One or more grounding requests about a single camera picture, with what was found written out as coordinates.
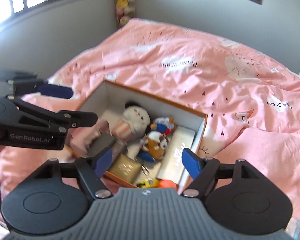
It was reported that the pink zip pouch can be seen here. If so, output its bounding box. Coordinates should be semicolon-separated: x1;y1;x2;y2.
68;119;110;158

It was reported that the small black box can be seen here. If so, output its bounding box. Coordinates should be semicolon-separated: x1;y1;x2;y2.
87;134;116;157

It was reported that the brown fox plush keychain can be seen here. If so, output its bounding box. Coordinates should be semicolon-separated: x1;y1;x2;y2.
137;116;177;163

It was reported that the gold box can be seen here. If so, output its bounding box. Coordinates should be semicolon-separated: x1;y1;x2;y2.
108;154;141;183

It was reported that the orange cardboard box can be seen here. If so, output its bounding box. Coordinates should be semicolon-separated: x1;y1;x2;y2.
69;81;207;188

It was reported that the plush toy hanging organizer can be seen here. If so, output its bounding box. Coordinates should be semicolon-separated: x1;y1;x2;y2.
115;0;135;28

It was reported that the white pink plush toy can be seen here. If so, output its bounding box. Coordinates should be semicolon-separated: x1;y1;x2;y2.
111;101;151;142

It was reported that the pink printed duvet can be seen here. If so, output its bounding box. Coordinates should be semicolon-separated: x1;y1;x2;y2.
0;18;300;239

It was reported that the white glasses case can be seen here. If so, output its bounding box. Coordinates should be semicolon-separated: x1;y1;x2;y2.
157;126;196;184

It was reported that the orange crochet carrot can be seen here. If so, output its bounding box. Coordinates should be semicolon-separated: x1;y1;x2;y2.
158;179;178;191

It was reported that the yellow tape measure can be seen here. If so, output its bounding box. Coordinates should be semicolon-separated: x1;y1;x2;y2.
136;178;160;189

